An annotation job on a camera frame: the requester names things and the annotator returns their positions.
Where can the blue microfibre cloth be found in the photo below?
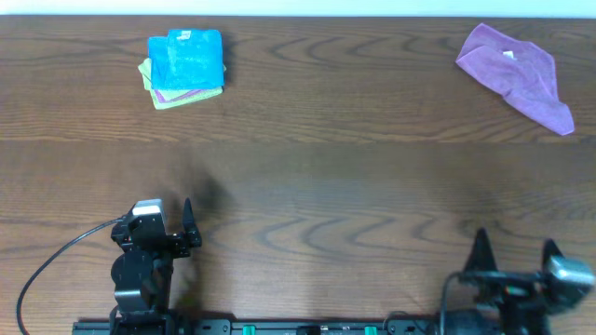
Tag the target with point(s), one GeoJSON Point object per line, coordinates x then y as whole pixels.
{"type": "Point", "coordinates": [186, 59]}

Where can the purple crumpled cloth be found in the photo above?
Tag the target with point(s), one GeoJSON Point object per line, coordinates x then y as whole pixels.
{"type": "Point", "coordinates": [521, 72]}

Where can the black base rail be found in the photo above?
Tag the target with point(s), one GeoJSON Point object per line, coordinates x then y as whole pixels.
{"type": "Point", "coordinates": [403, 325]}

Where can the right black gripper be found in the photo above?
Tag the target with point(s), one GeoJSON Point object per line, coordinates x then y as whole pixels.
{"type": "Point", "coordinates": [512, 277]}

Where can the green folded cloth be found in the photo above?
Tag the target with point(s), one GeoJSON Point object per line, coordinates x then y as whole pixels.
{"type": "Point", "coordinates": [145, 68]}
{"type": "Point", "coordinates": [206, 94]}

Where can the purple folded cloth in stack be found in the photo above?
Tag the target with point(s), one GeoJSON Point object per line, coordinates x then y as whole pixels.
{"type": "Point", "coordinates": [164, 95]}

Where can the top green folded cloth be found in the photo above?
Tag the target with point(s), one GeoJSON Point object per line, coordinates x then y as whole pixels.
{"type": "Point", "coordinates": [145, 68]}

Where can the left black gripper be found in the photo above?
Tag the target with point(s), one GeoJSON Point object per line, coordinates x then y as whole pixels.
{"type": "Point", "coordinates": [172, 240]}

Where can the bottom green folded cloth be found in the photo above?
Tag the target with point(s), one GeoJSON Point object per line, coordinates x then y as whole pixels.
{"type": "Point", "coordinates": [206, 94]}

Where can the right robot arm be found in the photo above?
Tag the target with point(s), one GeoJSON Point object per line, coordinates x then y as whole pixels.
{"type": "Point", "coordinates": [472, 321]}

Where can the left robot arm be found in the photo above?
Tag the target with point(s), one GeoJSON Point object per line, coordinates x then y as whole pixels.
{"type": "Point", "coordinates": [142, 273]}

